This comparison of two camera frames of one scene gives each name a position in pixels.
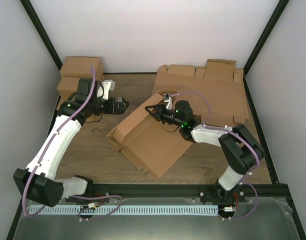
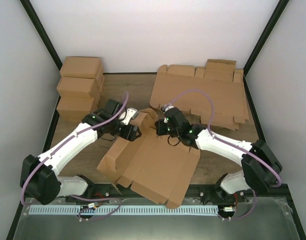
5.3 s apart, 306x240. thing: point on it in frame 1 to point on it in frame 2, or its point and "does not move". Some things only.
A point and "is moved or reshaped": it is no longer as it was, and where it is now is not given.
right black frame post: x=267 y=32 does not move
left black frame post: x=35 y=21 does not move
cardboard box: x=151 y=144 is moved or reshaped
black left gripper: x=119 y=110 to x=130 y=134
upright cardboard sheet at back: x=220 y=69 does not move
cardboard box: x=80 y=67 does not move
